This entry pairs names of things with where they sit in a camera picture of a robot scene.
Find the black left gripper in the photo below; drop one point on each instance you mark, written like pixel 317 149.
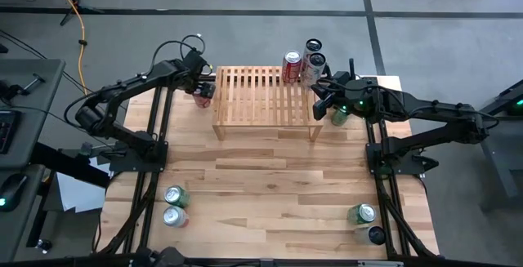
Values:
pixel 196 67

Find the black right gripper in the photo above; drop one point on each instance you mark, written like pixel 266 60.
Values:
pixel 355 95

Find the red Coca-Cola Star Wars can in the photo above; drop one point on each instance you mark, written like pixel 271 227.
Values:
pixel 202 103

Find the green Sprite can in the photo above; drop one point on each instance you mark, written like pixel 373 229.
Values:
pixel 177 196
pixel 339 119
pixel 362 213

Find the silver soda can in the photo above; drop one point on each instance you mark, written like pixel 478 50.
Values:
pixel 312 73

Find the white can with black lid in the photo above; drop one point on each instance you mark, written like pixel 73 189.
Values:
pixel 313 45
pixel 376 235

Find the white and pink soda can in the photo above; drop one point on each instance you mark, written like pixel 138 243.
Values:
pixel 175 216

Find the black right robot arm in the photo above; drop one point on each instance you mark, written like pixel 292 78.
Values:
pixel 433 109

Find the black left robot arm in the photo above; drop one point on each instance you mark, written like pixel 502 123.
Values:
pixel 122 87

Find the wooden slatted shelf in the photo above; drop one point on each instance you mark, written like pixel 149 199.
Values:
pixel 237 124

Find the white paper sheet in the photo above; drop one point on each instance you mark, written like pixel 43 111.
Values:
pixel 77 193
pixel 100 165

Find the black support beam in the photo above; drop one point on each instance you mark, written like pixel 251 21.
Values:
pixel 81 172

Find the grey desk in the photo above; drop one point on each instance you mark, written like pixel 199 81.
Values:
pixel 37 108
pixel 24 226

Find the black desk clamp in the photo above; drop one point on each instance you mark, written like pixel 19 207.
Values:
pixel 12 89

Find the black keyboard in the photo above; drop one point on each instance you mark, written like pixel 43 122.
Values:
pixel 6 132

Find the black computer mouse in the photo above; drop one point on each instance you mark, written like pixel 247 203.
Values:
pixel 14 189

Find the small black knob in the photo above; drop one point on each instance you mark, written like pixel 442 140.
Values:
pixel 43 245

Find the silver metal bracket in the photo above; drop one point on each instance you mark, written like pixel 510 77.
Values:
pixel 380 263

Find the dark neighbouring workstation frame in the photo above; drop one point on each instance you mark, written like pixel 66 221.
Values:
pixel 490 165

